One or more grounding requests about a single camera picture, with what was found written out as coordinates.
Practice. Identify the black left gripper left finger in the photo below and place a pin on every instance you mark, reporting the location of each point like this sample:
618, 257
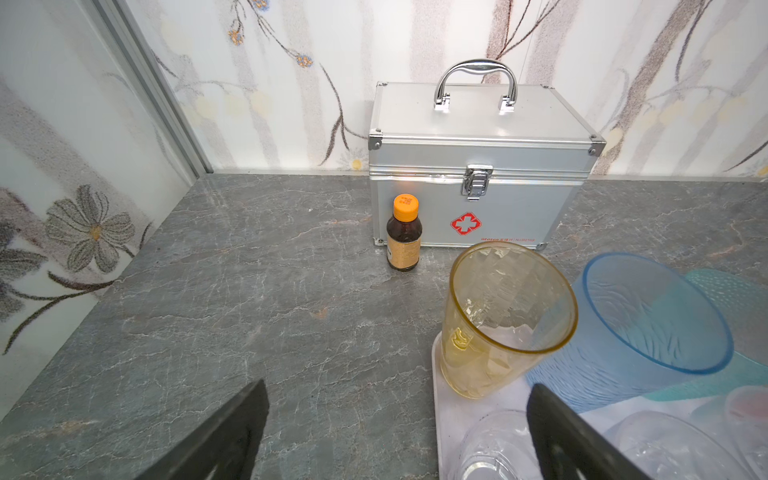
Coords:
224, 446

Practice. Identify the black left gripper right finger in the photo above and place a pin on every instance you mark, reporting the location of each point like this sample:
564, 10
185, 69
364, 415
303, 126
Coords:
567, 447

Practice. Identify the clear tumbler glass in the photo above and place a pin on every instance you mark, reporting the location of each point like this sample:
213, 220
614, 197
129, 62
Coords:
498, 446
666, 447

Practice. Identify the blue plastic cup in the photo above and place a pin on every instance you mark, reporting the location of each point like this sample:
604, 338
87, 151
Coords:
642, 327

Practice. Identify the amber drinking glass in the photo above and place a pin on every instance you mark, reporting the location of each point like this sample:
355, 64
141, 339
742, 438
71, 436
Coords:
508, 308

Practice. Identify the pink drinking glass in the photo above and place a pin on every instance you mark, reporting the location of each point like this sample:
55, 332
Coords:
747, 407

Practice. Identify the teal plastic cup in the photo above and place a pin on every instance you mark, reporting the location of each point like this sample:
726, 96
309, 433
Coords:
743, 305

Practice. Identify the brown bottle orange cap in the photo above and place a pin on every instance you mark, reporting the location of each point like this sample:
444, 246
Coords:
404, 231

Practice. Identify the silver metal first-aid case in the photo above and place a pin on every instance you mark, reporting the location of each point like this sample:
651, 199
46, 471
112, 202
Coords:
487, 162

